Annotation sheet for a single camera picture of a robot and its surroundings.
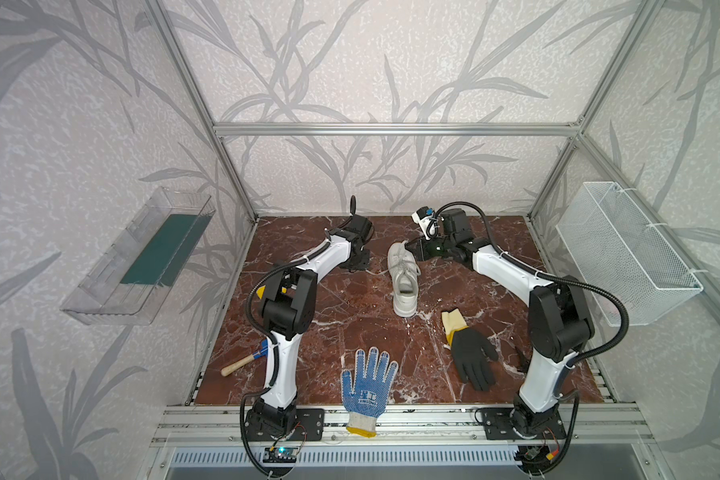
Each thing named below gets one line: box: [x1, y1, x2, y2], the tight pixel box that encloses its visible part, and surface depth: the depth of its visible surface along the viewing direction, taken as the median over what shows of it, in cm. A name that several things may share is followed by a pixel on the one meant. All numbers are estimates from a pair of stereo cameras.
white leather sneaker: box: [387, 240, 421, 318], surface depth 93 cm
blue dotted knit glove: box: [341, 347, 399, 438], surface depth 80 cm
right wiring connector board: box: [514, 445, 559, 471], surface depth 74 cm
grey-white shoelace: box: [366, 257, 421, 294], surface depth 95 cm
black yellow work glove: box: [442, 308, 499, 392], surface depth 86 cm
